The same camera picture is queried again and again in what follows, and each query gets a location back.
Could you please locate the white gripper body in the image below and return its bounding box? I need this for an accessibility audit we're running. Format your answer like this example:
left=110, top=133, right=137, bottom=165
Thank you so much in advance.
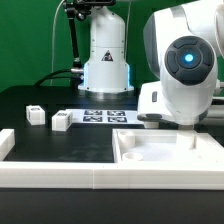
left=136, top=81, right=224, bottom=130

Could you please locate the white square tabletop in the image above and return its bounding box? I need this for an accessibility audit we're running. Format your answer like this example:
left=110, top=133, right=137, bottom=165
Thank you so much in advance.
left=112, top=129, right=224, bottom=163

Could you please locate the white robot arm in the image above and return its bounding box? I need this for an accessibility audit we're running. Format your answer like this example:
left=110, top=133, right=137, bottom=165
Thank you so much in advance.
left=79, top=0, right=224, bottom=126

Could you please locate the printed marker sheet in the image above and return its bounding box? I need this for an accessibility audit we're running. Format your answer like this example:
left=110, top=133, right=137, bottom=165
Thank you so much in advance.
left=69, top=109, right=141, bottom=125

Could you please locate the white U-shaped fence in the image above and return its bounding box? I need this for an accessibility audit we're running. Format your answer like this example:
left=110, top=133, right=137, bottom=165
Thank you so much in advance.
left=0, top=129, right=224, bottom=190

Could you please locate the black cable bundle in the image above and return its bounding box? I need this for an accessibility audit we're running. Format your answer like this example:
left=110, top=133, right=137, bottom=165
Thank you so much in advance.
left=34, top=68, right=84, bottom=88

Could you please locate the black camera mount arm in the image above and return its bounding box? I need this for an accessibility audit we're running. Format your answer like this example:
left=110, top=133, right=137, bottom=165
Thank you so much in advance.
left=63, top=0, right=116, bottom=87

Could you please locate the grey hanging cable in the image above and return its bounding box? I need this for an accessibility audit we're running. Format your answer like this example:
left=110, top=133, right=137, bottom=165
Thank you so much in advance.
left=49, top=0, right=66, bottom=86

